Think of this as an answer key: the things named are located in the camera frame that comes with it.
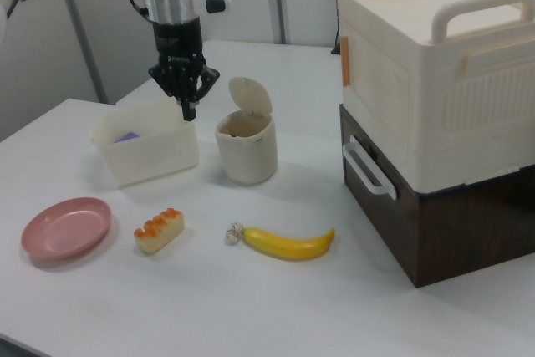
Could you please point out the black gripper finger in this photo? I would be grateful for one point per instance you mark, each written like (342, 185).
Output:
(175, 89)
(205, 81)

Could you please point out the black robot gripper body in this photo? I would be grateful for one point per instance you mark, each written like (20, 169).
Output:
(177, 45)

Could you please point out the white lidded trash can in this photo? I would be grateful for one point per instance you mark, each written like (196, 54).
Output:
(246, 152)

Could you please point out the white open plastic bin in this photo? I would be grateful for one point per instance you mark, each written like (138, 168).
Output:
(150, 156)

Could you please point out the purple cube block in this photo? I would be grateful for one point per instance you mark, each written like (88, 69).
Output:
(127, 137)

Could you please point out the toy bread with orange topping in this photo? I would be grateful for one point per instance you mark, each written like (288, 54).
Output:
(161, 231)

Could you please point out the small white crumpled ball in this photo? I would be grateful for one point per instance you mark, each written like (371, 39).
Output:
(233, 233)

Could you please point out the pink plastic plate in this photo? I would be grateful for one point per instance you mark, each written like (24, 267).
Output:
(67, 227)

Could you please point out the yellow toy banana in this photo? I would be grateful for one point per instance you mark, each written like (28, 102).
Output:
(288, 245)

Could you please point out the dark brown wooden drawer box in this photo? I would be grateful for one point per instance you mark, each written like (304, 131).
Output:
(460, 231)

